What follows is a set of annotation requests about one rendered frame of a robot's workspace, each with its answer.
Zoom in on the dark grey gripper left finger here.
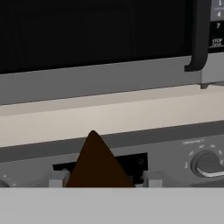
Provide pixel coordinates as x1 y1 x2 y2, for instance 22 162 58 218
28 170 72 188

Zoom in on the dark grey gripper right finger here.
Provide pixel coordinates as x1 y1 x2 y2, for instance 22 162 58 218
142 170 194 188

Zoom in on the dark brown cake wedge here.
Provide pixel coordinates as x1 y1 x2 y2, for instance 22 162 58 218
65 129 135 188

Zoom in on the dark grey oven knob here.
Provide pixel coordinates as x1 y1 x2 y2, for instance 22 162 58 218
190 150 224 179

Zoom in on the grey microwave oven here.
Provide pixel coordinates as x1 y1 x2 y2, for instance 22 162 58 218
0 0 224 107

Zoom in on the black glass microwave door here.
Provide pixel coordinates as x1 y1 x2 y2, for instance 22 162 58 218
0 0 203 107

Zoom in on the black microwave door handle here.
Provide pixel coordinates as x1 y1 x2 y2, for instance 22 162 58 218
184 0 213 73

